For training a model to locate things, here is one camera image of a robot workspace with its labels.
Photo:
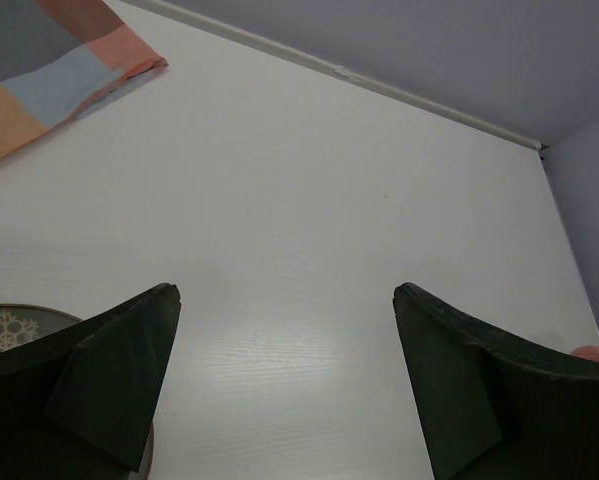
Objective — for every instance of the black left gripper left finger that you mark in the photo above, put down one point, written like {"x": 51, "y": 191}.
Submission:
{"x": 79, "y": 403}

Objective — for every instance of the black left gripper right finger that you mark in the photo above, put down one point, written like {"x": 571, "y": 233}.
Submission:
{"x": 493, "y": 405}

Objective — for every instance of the grey reindeer plate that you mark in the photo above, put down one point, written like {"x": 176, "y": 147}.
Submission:
{"x": 21, "y": 324}

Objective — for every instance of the checkered orange blue cloth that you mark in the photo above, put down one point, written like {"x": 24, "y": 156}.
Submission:
{"x": 63, "y": 59}

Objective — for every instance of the pink mug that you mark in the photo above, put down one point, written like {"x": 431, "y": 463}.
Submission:
{"x": 590, "y": 353}

